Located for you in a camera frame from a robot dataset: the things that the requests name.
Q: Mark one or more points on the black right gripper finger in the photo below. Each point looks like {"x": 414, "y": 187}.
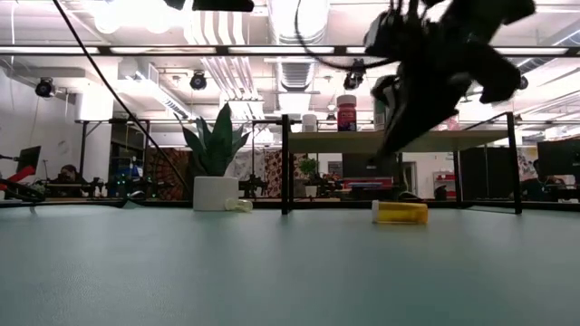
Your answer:
{"x": 421, "y": 104}

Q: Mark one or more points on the magenta-label bottle white cap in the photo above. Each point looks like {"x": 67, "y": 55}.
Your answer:
{"x": 347, "y": 115}

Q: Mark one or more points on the yellow translucent vial white cap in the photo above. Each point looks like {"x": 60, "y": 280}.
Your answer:
{"x": 401, "y": 213}

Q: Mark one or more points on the small white bottle blue label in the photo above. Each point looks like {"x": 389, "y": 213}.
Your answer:
{"x": 309, "y": 123}

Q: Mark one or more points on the small clear vial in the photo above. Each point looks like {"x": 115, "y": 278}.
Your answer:
{"x": 240, "y": 205}

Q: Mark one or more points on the black monitor on arm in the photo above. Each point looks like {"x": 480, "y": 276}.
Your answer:
{"x": 29, "y": 156}

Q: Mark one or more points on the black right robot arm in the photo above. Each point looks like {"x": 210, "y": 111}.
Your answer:
{"x": 489, "y": 11}

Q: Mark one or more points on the black ceiling spot lamp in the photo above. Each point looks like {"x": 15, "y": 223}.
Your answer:
{"x": 198, "y": 81}
{"x": 44, "y": 89}
{"x": 353, "y": 80}
{"x": 524, "y": 83}

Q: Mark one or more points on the red and blue box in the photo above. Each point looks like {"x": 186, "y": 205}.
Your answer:
{"x": 367, "y": 181}

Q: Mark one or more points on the small leafy potted plant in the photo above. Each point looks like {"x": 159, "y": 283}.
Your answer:
{"x": 309, "y": 167}

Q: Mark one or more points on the person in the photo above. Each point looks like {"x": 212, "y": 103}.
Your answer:
{"x": 68, "y": 174}
{"x": 539, "y": 185}

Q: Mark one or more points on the wide black monitor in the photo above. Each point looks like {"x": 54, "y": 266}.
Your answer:
{"x": 559, "y": 156}

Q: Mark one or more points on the brown patterned cloth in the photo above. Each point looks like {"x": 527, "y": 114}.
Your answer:
{"x": 273, "y": 172}

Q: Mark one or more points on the snake plant in white pot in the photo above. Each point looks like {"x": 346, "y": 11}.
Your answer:
{"x": 215, "y": 194}

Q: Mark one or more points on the green table mat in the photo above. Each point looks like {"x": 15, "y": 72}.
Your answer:
{"x": 272, "y": 280}

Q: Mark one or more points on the orange mandala tapestry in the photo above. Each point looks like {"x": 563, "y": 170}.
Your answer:
{"x": 165, "y": 172}

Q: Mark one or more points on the black metal rack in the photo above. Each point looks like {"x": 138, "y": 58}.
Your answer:
{"x": 84, "y": 145}

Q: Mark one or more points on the red tube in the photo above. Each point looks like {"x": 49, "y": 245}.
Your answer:
{"x": 20, "y": 175}

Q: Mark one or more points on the wooden shelf with black frame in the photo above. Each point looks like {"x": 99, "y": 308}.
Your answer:
{"x": 344, "y": 141}

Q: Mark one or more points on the floral wall hanging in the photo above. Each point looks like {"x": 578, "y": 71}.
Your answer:
{"x": 528, "y": 156}

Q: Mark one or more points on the black aluminium rig frame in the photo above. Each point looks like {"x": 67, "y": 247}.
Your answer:
{"x": 222, "y": 50}

